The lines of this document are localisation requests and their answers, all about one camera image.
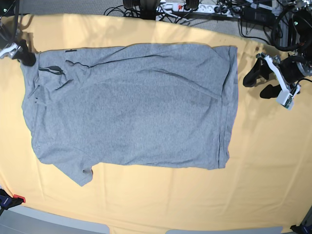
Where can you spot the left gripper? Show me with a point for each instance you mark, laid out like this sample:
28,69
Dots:
293,69

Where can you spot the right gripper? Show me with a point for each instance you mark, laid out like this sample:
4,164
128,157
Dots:
26,57

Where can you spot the grey t-shirt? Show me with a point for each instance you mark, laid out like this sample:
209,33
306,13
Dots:
165,105

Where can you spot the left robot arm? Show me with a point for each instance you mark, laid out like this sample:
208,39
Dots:
300,36

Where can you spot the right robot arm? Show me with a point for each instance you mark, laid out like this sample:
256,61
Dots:
9,24

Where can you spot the black power adapter box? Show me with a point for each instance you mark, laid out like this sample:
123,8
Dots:
258,16

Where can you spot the white power strip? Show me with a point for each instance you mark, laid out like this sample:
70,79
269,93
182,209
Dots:
176,9

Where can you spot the red black clamp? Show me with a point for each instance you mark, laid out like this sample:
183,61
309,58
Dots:
7,202

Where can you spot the black clamp right corner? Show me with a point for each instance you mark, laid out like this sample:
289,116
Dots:
304,228

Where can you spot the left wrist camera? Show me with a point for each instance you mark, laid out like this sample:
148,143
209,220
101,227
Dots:
285,99

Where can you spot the black robot base post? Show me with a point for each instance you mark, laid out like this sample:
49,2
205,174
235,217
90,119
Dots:
147,8

